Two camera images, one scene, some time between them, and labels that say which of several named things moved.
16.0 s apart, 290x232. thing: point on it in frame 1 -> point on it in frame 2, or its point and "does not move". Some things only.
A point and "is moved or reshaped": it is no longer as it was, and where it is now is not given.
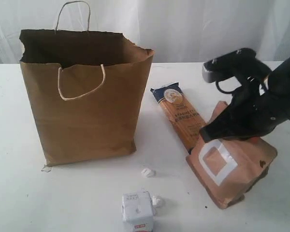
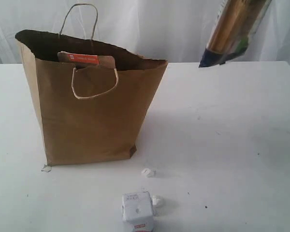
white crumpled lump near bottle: x=155 y=200 does not move
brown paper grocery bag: x=88 y=88 is moved or reshaped
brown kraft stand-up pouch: x=228 y=169 -> x=79 y=59
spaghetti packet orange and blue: x=184 y=120 -> x=234 y=22
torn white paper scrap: x=46 y=168 does not move
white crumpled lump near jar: x=148 y=173 does not move
